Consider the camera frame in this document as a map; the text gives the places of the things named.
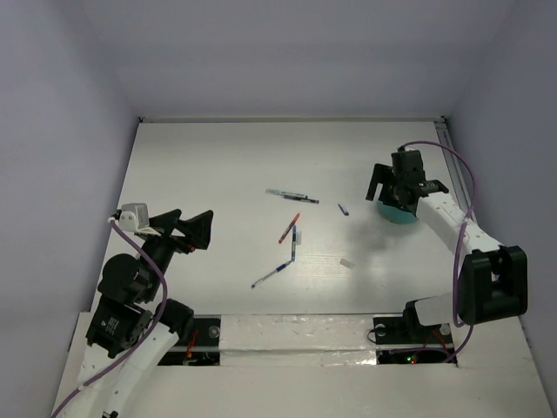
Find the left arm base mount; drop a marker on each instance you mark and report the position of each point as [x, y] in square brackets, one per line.
[201, 348]

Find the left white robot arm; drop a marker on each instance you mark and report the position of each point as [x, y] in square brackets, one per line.
[135, 322]

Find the blue grip clear pen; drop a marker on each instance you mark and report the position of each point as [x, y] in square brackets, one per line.
[278, 269]

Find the blue pen with clip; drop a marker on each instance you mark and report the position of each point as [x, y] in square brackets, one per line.
[295, 241]

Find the small blue pen cap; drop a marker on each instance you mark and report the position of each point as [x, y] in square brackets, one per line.
[343, 210]

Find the teal round organizer container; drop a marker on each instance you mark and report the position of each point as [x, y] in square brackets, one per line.
[395, 215]

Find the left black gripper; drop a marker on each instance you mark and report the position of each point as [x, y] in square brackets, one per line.
[197, 228]

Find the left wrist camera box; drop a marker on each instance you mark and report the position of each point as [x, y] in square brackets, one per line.
[133, 217]

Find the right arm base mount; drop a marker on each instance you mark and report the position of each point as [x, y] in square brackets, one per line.
[400, 339]

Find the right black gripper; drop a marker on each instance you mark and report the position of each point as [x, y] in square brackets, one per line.
[382, 174]

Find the dark blue pen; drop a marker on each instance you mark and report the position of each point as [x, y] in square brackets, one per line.
[303, 200]

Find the small white cap piece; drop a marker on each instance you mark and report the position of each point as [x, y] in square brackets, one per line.
[346, 263]

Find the red pen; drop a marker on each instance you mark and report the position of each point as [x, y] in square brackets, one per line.
[289, 228]

